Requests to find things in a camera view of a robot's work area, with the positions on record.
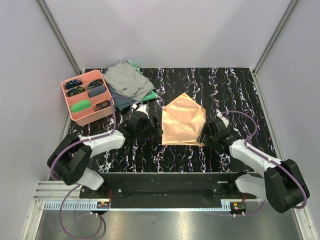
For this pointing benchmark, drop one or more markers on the grey item in tray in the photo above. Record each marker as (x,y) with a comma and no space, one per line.
(96,91)

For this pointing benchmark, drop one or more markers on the left aluminium frame post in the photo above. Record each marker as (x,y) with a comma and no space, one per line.
(58,35)

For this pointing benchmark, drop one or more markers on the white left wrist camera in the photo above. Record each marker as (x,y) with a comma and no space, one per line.
(142,110)

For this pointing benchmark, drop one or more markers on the dark brown item in tray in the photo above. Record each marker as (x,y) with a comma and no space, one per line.
(103,105)

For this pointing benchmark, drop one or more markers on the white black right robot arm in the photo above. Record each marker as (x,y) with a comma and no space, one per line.
(280,182)

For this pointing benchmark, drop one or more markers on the peach satin napkin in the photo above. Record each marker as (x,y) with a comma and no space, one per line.
(182,122)

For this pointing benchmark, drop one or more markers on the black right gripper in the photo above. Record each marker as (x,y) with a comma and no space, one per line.
(205,130)

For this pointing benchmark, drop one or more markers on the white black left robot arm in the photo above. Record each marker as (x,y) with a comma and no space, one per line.
(69,161)

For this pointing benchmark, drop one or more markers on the pink compartment tray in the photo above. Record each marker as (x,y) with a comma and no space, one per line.
(91,114)

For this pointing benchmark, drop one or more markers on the green item in tray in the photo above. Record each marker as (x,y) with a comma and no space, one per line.
(80,106)

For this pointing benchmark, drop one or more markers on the right aluminium frame post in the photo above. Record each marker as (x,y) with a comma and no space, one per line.
(276,33)

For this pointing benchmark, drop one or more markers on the aluminium frame post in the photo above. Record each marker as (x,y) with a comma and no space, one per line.
(276,33)
(58,35)

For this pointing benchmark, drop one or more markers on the aluminium frame rail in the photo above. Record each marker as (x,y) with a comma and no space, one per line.
(50,190)

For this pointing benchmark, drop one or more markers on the blue grey folded cloth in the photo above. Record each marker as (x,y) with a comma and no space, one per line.
(122,102)

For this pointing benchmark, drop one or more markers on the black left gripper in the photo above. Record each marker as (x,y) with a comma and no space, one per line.
(154,132)

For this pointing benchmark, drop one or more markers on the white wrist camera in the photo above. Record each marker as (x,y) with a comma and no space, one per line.
(142,110)
(223,118)

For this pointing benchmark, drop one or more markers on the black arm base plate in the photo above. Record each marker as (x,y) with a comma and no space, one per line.
(194,176)

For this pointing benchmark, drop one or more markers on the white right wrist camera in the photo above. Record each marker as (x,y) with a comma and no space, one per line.
(223,118)

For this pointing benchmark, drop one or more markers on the white slotted cable duct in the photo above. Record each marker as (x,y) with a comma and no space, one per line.
(218,206)

